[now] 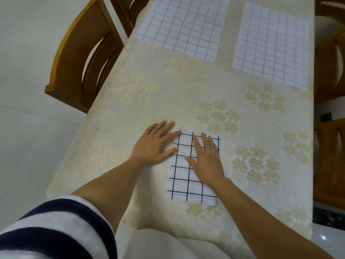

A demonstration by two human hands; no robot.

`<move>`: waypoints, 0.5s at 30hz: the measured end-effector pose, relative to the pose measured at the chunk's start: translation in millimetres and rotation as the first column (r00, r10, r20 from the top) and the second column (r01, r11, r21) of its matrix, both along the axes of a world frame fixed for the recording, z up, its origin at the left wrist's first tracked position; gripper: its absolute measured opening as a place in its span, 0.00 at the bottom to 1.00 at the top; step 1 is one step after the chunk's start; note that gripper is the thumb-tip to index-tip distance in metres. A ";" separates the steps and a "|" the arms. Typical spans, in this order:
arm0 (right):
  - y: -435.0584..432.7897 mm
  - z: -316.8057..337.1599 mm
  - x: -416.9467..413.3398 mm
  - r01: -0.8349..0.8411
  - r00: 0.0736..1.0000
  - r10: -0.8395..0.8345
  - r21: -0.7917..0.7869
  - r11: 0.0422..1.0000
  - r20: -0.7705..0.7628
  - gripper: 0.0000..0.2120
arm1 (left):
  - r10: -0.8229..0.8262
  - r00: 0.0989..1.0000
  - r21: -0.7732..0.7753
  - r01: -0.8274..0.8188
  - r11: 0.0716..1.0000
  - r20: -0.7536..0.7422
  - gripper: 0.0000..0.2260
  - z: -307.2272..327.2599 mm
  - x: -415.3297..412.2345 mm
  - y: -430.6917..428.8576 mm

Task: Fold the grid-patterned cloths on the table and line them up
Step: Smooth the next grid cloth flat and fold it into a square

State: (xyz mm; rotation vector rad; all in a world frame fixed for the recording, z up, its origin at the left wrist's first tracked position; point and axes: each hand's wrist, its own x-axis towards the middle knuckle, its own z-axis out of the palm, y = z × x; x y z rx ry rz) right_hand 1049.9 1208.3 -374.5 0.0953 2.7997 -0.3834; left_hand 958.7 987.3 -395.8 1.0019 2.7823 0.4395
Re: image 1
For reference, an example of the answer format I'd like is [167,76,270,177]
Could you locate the person's left hand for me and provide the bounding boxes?
[130,120,181,166]

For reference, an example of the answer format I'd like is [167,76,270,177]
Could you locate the person's right hand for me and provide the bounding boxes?
[184,133,230,188]

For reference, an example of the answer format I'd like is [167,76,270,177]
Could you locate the checked cloth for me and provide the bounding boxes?
[166,129,221,207]
[134,0,231,63]

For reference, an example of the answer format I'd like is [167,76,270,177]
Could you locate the person's right forearm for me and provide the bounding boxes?
[213,177,335,259]

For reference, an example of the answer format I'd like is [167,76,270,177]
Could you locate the person's left forearm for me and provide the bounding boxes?
[71,156,151,235]

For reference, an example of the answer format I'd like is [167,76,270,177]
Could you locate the table with cream floral tablecloth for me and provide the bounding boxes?
[46,0,316,259]

